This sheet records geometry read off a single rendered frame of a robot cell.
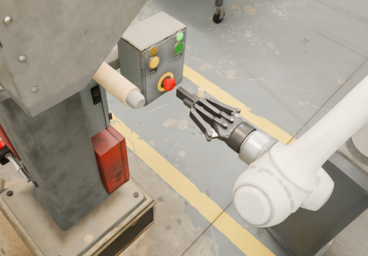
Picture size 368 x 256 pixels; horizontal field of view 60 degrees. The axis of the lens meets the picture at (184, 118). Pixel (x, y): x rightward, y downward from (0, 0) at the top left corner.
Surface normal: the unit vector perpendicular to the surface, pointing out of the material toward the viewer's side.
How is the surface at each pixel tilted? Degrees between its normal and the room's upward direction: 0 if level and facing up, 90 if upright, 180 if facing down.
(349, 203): 90
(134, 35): 0
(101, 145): 0
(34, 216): 24
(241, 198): 67
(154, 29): 0
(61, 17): 90
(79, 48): 90
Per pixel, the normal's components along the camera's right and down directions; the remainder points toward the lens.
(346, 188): -0.78, 0.44
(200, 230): 0.07, -0.65
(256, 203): -0.64, 0.20
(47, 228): -0.22, -0.38
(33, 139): 0.72, 0.56
